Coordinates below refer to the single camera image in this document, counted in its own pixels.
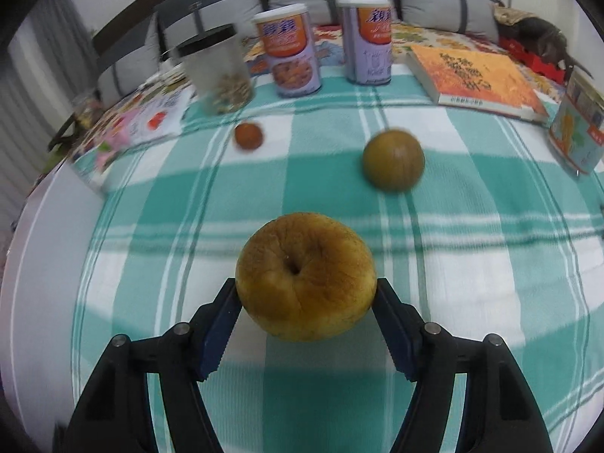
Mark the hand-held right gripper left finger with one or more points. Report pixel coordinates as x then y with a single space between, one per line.
218 325

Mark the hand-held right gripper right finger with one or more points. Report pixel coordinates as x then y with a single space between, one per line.
394 328

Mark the yellow apple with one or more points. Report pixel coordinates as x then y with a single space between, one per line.
306 276

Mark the green checked tablecloth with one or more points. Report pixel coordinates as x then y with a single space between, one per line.
472 245

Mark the green-brown round fruit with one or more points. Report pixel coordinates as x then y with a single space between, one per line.
394 160

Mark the white board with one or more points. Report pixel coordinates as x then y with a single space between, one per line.
42 283

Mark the small brown round fruit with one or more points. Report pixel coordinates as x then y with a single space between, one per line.
248 136

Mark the printed paper cards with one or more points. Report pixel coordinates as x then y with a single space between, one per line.
146 118

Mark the dark wooden armrest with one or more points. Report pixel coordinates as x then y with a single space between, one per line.
63 134

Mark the small glass jar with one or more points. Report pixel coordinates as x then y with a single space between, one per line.
85 113

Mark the clear jar with black lid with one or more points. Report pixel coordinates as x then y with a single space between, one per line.
217 71

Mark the orange cover book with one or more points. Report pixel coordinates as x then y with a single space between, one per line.
476 80

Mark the clear jar with green lid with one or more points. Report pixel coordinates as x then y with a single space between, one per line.
578 122

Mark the orange label can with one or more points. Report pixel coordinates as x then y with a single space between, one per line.
289 52

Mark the grey curtain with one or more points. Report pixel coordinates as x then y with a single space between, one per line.
33 104

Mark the purple label can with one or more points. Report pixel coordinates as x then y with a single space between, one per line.
365 40

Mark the floral blanket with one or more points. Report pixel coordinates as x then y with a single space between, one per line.
420 33

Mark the red box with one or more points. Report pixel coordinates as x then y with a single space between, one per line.
533 60

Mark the dark brown sofa backrest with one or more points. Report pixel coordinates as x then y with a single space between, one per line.
122 19

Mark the dark brown bag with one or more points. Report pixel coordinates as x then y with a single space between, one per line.
538 33

